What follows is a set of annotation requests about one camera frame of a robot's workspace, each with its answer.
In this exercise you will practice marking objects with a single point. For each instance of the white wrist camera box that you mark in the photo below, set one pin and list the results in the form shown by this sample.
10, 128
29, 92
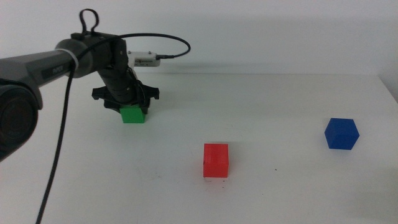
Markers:
144, 59

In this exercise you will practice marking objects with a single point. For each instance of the green cube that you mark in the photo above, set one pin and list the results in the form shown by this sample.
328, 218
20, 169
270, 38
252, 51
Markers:
133, 115

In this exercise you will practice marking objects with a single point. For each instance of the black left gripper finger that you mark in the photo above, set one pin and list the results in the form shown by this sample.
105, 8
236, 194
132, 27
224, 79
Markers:
146, 107
112, 106

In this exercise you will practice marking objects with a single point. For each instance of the blue cube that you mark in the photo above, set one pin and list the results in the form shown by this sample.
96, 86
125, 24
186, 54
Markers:
341, 134

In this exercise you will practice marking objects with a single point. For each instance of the red cube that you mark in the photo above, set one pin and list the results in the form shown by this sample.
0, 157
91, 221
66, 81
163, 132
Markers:
215, 161

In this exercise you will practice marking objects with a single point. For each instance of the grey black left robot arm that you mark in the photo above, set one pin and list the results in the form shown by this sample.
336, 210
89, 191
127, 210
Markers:
31, 70

